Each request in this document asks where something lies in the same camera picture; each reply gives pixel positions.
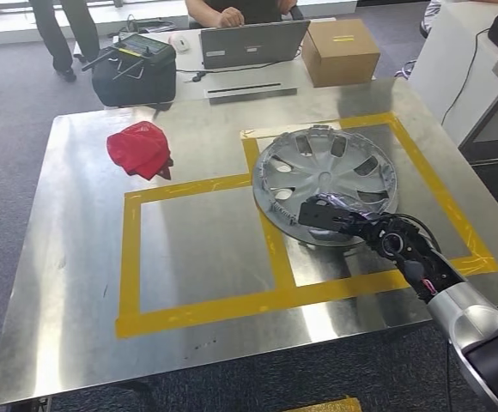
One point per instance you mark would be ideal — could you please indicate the grey laptop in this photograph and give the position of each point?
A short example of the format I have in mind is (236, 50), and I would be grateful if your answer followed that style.
(253, 45)

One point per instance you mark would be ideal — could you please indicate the cardboard box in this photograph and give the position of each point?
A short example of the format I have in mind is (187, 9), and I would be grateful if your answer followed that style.
(341, 57)

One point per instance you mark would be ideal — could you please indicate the red plastic bag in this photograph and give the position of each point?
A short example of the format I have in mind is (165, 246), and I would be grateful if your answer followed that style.
(139, 148)

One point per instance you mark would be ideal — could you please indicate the person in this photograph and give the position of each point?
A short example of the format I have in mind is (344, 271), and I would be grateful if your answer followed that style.
(215, 11)
(54, 34)

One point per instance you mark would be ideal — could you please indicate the black bag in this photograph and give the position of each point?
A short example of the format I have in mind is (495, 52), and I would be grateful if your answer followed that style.
(133, 85)

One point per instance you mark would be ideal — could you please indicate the silver black robot right arm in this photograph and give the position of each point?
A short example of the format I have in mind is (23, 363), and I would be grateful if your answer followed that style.
(480, 335)

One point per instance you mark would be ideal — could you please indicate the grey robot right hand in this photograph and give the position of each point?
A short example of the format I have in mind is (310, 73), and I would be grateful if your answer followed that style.
(352, 207)

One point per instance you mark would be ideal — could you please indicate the silver plastic hubcap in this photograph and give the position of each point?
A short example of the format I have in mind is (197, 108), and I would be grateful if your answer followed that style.
(326, 165)

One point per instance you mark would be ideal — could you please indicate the wrist camera with black bracket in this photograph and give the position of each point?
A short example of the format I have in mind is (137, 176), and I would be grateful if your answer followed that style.
(322, 216)

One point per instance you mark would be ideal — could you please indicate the steel workbench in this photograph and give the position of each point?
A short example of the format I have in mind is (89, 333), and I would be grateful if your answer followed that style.
(82, 256)

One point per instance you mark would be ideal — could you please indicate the white computer mouse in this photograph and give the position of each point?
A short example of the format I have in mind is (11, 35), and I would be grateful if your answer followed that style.
(180, 43)

